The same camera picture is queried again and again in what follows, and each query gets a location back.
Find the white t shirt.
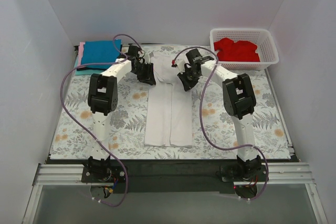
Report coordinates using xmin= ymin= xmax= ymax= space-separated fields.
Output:
xmin=144 ymin=53 xmax=193 ymax=147

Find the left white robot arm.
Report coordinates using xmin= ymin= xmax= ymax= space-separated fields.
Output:
xmin=86 ymin=45 xmax=156 ymax=182

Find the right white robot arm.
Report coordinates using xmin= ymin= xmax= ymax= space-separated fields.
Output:
xmin=172 ymin=46 xmax=263 ymax=181

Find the floral table mat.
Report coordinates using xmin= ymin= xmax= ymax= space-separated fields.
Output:
xmin=49 ymin=45 xmax=292 ymax=161

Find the blue folded t shirt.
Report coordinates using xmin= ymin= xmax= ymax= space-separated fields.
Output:
xmin=80 ymin=39 xmax=122 ymax=65

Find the white plastic basket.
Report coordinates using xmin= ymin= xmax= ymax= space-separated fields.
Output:
xmin=209 ymin=28 xmax=279 ymax=70

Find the red t shirt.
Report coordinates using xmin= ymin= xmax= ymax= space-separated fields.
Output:
xmin=214 ymin=38 xmax=260 ymax=62

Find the teal folded t shirt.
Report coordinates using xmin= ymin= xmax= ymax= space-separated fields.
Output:
xmin=74 ymin=67 xmax=104 ymax=76

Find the pink folded t shirt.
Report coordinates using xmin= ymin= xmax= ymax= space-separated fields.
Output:
xmin=78 ymin=42 xmax=85 ymax=65

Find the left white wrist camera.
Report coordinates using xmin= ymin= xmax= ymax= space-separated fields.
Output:
xmin=146 ymin=52 xmax=154 ymax=59

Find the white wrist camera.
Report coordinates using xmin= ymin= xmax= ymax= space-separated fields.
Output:
xmin=173 ymin=59 xmax=186 ymax=73
xmin=146 ymin=52 xmax=154 ymax=59

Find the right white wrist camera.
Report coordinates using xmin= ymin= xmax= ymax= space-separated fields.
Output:
xmin=173 ymin=59 xmax=186 ymax=73

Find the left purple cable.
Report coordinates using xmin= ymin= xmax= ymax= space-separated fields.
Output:
xmin=59 ymin=34 xmax=148 ymax=207

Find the purple cable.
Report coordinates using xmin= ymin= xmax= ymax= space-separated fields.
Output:
xmin=59 ymin=34 xmax=148 ymax=207
xmin=170 ymin=48 xmax=269 ymax=201

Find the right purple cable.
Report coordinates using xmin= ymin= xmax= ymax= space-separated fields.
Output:
xmin=170 ymin=48 xmax=269 ymax=201

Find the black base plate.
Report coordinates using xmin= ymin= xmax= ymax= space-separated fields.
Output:
xmin=81 ymin=158 xmax=270 ymax=195

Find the aluminium mounting rail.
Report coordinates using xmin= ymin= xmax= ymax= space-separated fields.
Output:
xmin=33 ymin=160 xmax=314 ymax=185

